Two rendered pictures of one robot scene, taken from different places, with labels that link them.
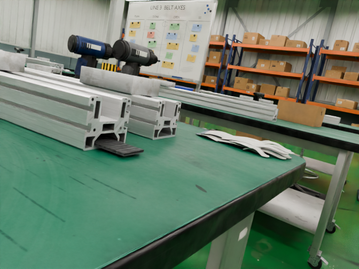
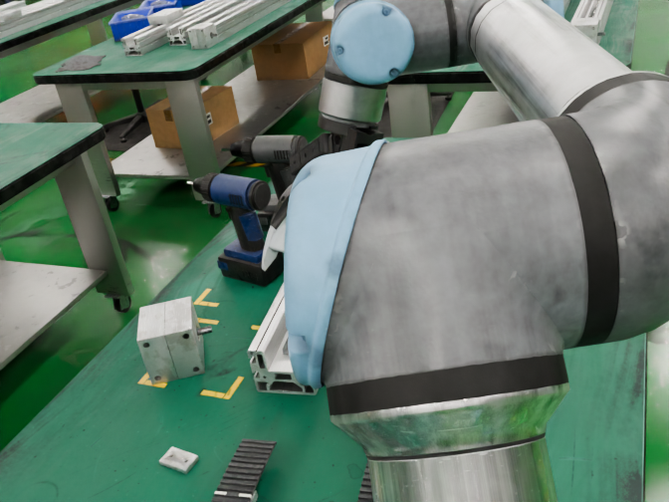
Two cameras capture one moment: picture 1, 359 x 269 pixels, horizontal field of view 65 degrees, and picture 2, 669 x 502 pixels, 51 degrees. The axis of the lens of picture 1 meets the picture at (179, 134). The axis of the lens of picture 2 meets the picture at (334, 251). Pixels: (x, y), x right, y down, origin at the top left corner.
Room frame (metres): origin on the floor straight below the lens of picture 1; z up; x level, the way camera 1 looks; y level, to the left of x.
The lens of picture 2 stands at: (1.01, 1.60, 1.51)
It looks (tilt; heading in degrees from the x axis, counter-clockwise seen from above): 30 degrees down; 261
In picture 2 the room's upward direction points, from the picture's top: 9 degrees counter-clockwise
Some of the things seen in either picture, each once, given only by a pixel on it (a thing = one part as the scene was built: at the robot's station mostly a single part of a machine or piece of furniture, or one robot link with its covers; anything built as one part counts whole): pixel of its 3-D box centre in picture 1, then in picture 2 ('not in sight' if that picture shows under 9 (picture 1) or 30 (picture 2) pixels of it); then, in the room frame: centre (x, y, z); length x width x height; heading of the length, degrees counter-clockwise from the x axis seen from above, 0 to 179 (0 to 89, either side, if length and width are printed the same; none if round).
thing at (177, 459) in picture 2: not in sight; (178, 459); (1.16, 0.83, 0.78); 0.05 x 0.03 x 0.01; 138
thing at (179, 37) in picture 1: (157, 74); not in sight; (4.02, 0.46, 0.97); 1.50 x 0.50 x 1.95; 55
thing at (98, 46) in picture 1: (95, 72); (232, 224); (1.01, 0.33, 0.89); 0.20 x 0.08 x 0.22; 133
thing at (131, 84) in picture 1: (119, 87); not in sight; (0.69, 0.17, 0.87); 0.16 x 0.11 x 0.07; 63
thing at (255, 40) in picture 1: (264, 80); not in sight; (10.34, -2.66, 1.58); 2.83 x 0.98 x 3.15; 55
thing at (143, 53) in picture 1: (137, 80); (269, 182); (0.91, 0.17, 0.89); 0.20 x 0.08 x 0.22; 149
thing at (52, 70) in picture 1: (42, 77); (178, 338); (1.14, 0.59, 0.83); 0.11 x 0.10 x 0.10; 178
